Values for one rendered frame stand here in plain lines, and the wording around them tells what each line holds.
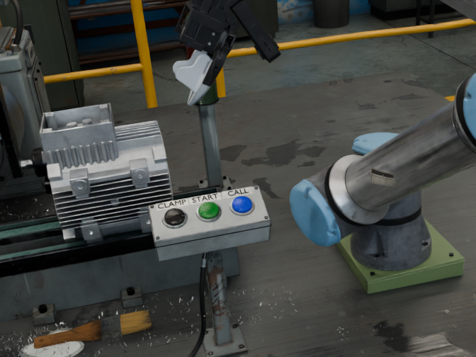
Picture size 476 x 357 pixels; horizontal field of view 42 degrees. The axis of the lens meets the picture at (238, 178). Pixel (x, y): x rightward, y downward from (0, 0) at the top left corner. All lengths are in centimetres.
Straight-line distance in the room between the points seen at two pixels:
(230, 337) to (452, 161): 47
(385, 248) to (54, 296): 61
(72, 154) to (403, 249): 60
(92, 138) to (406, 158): 52
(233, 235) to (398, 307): 37
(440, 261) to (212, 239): 48
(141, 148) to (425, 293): 57
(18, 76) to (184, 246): 78
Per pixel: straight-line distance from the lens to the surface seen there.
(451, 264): 120
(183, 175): 161
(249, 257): 126
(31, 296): 120
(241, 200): 90
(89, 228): 109
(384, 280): 115
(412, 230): 115
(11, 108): 143
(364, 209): 96
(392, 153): 88
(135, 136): 109
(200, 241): 89
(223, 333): 104
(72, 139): 107
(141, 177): 105
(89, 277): 118
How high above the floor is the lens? 152
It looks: 27 degrees down
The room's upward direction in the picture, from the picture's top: 5 degrees counter-clockwise
